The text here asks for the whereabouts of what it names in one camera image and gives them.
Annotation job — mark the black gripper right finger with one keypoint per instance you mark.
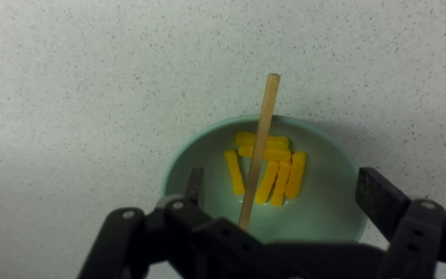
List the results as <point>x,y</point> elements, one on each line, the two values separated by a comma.
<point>424,238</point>

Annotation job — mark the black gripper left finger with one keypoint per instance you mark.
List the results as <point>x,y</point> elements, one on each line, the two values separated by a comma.
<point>130,234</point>

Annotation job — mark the wooden spoon with yellow head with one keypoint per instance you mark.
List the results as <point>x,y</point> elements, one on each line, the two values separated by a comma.
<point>263,130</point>

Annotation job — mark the light blue bowl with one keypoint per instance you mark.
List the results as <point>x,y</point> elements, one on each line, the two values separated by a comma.
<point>325,207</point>

